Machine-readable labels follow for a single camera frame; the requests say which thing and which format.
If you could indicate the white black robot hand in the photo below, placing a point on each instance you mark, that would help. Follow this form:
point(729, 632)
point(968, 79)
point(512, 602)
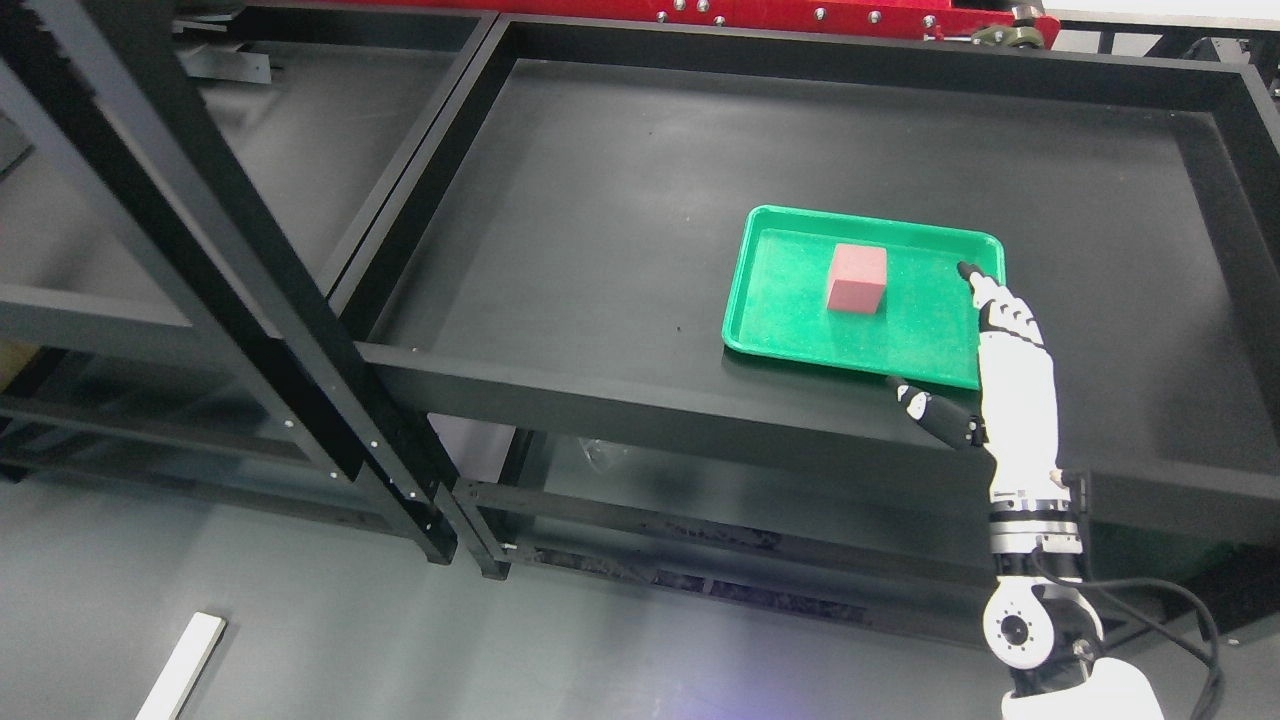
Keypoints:
point(1017, 421)

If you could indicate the pink foam block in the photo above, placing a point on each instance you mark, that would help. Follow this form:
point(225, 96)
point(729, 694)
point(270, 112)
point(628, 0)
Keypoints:
point(857, 278)

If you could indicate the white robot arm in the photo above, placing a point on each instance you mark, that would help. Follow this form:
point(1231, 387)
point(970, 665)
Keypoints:
point(1039, 624)

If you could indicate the green plastic tray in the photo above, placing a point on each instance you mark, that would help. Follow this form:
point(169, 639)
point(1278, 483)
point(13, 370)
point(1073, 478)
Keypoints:
point(925, 327)

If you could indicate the black right metal shelf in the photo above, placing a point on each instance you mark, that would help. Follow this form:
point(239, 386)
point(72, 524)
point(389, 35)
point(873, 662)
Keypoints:
point(569, 255)

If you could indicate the black metal shelf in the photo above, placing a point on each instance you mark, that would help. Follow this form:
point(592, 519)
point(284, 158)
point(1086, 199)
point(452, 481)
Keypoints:
point(98, 87)
point(569, 255)

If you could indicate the black left metal shelf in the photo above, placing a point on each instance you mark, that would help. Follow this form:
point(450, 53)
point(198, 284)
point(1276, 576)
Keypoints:
point(98, 87)

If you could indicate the white table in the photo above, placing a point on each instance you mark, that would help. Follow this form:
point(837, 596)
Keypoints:
point(184, 666)

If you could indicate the red conveyor frame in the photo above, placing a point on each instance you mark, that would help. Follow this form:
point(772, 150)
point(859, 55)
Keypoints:
point(1016, 23)

